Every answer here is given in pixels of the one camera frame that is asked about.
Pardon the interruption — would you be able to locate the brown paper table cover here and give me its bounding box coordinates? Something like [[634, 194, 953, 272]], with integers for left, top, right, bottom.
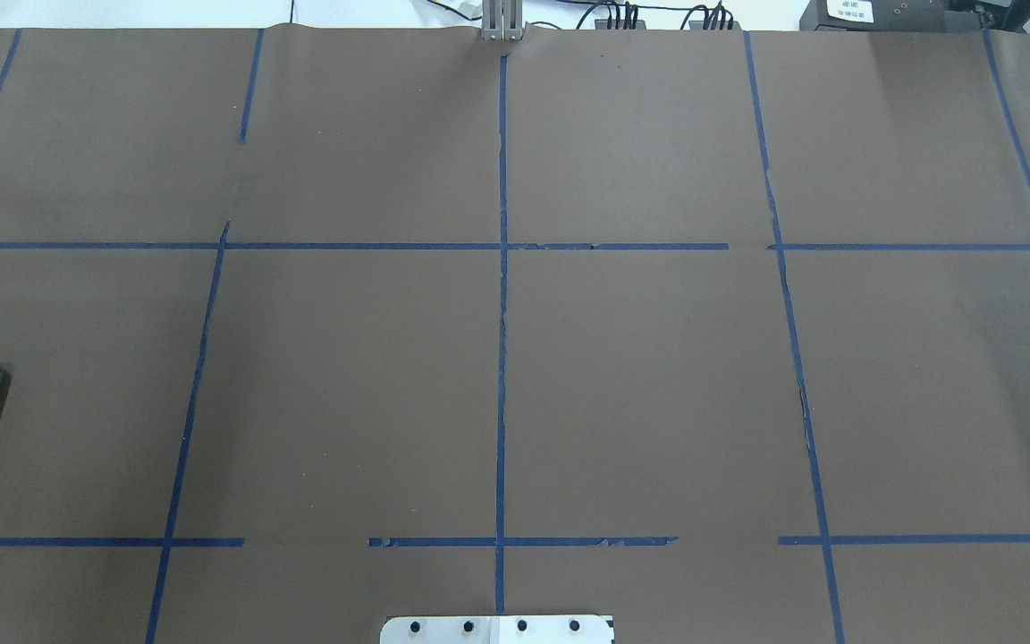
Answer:
[[0, 25, 1030, 643]]

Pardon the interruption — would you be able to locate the black computer box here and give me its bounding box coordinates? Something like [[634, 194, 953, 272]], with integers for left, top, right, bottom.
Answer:
[[798, 1, 1030, 33]]

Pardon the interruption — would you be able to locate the aluminium frame post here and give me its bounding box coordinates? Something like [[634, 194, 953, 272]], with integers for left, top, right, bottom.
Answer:
[[481, 0, 526, 42]]

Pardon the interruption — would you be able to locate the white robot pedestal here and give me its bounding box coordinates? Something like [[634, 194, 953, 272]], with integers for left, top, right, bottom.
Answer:
[[379, 614, 616, 643]]

